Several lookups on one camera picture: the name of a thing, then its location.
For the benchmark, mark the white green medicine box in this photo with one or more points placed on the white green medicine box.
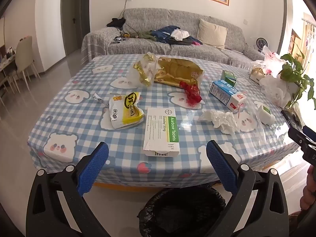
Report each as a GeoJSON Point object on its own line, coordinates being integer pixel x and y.
{"type": "Point", "coordinates": [160, 133]}

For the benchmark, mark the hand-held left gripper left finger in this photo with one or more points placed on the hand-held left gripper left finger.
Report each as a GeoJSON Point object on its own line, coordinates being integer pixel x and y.
{"type": "Point", "coordinates": [95, 167]}

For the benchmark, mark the red tassel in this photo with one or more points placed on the red tassel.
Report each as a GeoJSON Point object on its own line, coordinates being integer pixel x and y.
{"type": "Point", "coordinates": [192, 93]}

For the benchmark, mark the red white striped straw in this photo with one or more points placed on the red white striped straw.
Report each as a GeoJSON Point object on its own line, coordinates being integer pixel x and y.
{"type": "Point", "coordinates": [239, 112]}

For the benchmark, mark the yellow snack packet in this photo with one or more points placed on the yellow snack packet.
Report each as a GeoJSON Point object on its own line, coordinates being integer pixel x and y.
{"type": "Point", "coordinates": [127, 111]}

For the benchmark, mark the small white green-topped box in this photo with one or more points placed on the small white green-topped box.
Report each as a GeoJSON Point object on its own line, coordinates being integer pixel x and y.
{"type": "Point", "coordinates": [265, 114]}

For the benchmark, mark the pile of clothes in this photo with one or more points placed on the pile of clothes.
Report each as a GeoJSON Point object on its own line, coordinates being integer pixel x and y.
{"type": "Point", "coordinates": [163, 30]}

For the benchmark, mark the beige tissue box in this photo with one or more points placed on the beige tissue box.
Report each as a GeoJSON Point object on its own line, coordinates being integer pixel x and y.
{"type": "Point", "coordinates": [258, 74]}

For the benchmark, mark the silver wrapper piece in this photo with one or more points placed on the silver wrapper piece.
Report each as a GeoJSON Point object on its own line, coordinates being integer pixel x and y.
{"type": "Point", "coordinates": [98, 97]}

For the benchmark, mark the green potted plant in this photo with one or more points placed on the green potted plant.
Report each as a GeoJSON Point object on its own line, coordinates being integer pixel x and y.
{"type": "Point", "coordinates": [295, 71]}

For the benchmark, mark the clear plastic film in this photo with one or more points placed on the clear plastic film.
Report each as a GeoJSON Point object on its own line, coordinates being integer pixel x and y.
{"type": "Point", "coordinates": [254, 128]}

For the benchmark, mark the white plastic bag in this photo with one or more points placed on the white plastic bag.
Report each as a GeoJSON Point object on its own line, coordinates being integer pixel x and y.
{"type": "Point", "coordinates": [275, 91]}

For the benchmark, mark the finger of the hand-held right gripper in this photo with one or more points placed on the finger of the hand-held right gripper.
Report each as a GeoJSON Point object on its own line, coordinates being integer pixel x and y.
{"type": "Point", "coordinates": [296, 135]}
{"type": "Point", "coordinates": [309, 130]}

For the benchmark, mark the printed packet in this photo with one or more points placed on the printed packet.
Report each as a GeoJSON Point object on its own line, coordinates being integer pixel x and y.
{"type": "Point", "coordinates": [118, 39]}

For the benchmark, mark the beige dining chair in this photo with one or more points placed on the beige dining chair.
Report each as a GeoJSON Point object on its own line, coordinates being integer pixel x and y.
{"type": "Point", "coordinates": [6, 86]}
{"type": "Point", "coordinates": [23, 51]}

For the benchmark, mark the black garment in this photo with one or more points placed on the black garment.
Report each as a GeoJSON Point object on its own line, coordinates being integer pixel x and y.
{"type": "Point", "coordinates": [184, 42]}

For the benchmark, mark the white tissue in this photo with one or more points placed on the white tissue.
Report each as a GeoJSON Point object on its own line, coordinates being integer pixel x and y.
{"type": "Point", "coordinates": [222, 119]}

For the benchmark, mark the bin with black liner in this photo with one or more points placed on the bin with black liner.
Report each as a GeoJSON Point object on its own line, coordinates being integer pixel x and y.
{"type": "Point", "coordinates": [180, 214]}

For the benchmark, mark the grey covered sofa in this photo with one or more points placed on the grey covered sofa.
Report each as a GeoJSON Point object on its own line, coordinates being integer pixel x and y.
{"type": "Point", "coordinates": [153, 47]}

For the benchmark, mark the black power strip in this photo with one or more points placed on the black power strip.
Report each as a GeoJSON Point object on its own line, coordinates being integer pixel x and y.
{"type": "Point", "coordinates": [291, 119]}

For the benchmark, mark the black bag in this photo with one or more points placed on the black bag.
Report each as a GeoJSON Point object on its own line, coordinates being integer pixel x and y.
{"type": "Point", "coordinates": [116, 22]}

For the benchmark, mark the pink sock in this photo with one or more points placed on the pink sock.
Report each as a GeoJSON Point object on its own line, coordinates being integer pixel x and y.
{"type": "Point", "coordinates": [196, 43]}

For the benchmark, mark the blue checked bear tablecloth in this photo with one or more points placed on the blue checked bear tablecloth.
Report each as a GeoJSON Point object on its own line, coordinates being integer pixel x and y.
{"type": "Point", "coordinates": [98, 133]}

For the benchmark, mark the clear red-printed plastic bag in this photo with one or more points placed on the clear red-printed plastic bag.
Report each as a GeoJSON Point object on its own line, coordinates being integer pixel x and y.
{"type": "Point", "coordinates": [271, 60]}

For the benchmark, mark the olive green garment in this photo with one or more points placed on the olive green garment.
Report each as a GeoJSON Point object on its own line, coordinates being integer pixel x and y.
{"type": "Point", "coordinates": [148, 35]}

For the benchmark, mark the person's right hand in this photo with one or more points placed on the person's right hand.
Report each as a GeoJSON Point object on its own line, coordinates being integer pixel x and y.
{"type": "Point", "coordinates": [309, 190]}

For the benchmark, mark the clear bag with gold wrappers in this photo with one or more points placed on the clear bag with gold wrappers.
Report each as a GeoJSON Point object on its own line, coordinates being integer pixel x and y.
{"type": "Point", "coordinates": [144, 70]}

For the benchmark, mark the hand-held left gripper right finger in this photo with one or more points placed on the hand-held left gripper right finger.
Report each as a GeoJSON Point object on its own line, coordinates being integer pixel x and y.
{"type": "Point", "coordinates": [221, 165]}

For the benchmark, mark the white garment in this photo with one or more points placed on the white garment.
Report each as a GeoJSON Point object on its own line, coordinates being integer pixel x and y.
{"type": "Point", "coordinates": [180, 34]}

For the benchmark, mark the grey door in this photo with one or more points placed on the grey door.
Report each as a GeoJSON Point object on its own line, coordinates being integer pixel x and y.
{"type": "Point", "coordinates": [71, 17]}

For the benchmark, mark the green white small carton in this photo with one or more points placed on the green white small carton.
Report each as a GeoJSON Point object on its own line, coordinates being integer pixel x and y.
{"type": "Point", "coordinates": [228, 77]}

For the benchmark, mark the gold paper bag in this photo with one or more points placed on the gold paper bag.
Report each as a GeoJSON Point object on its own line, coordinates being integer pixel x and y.
{"type": "Point", "coordinates": [177, 71]}

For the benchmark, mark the dining table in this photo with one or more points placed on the dining table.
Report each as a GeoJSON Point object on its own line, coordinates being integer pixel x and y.
{"type": "Point", "coordinates": [6, 63]}

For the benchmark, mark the white round fan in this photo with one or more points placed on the white round fan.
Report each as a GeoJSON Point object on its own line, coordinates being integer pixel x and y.
{"type": "Point", "coordinates": [261, 43]}

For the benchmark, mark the blue white milk carton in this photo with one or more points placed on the blue white milk carton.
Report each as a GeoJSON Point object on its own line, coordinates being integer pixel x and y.
{"type": "Point", "coordinates": [224, 92]}

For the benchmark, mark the cream cushion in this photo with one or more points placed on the cream cushion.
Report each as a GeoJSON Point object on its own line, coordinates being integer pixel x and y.
{"type": "Point", "coordinates": [212, 33]}

